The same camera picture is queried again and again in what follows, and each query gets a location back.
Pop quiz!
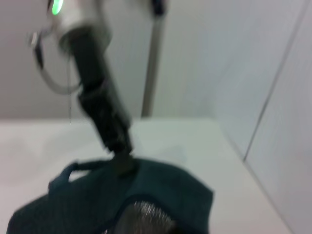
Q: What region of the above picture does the dark teal insulated lunch bag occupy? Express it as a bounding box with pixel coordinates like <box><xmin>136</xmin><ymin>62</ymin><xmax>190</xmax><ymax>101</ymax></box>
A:
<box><xmin>6</xmin><ymin>157</ymin><xmax>215</xmax><ymax>234</ymax></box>

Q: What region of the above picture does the grey metal pole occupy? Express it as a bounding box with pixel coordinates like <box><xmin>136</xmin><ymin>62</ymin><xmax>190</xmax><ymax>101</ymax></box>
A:
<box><xmin>141</xmin><ymin>0</ymin><xmax>169</xmax><ymax>118</ymax></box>

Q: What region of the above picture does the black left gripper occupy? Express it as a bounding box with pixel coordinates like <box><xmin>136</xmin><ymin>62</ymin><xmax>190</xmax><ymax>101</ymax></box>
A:
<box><xmin>73</xmin><ymin>45</ymin><xmax>138</xmax><ymax>177</ymax></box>

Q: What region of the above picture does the grey left arm cable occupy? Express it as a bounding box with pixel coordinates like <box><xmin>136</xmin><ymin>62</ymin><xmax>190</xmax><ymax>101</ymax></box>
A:
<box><xmin>26</xmin><ymin>29</ymin><xmax>83</xmax><ymax>95</ymax></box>

